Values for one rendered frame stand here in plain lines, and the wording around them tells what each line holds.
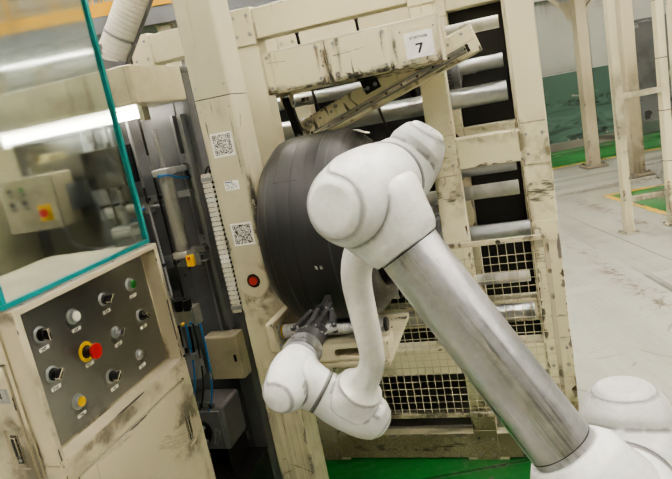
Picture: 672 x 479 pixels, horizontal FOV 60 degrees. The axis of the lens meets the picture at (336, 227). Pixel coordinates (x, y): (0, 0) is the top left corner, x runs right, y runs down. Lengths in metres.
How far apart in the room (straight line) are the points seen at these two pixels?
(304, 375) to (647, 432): 0.66
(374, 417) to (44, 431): 0.73
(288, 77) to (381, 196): 1.27
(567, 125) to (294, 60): 10.13
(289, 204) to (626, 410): 0.96
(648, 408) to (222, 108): 1.37
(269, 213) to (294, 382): 0.54
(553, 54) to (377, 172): 11.11
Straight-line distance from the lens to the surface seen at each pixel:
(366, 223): 0.81
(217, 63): 1.85
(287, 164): 1.67
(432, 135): 1.00
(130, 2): 2.35
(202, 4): 1.88
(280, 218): 1.61
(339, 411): 1.31
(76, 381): 1.62
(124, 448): 1.69
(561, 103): 11.85
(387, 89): 2.08
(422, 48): 1.93
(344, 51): 1.98
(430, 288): 0.86
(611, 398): 1.10
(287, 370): 1.29
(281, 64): 2.05
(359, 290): 1.15
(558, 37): 11.95
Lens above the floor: 1.55
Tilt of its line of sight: 11 degrees down
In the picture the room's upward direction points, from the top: 11 degrees counter-clockwise
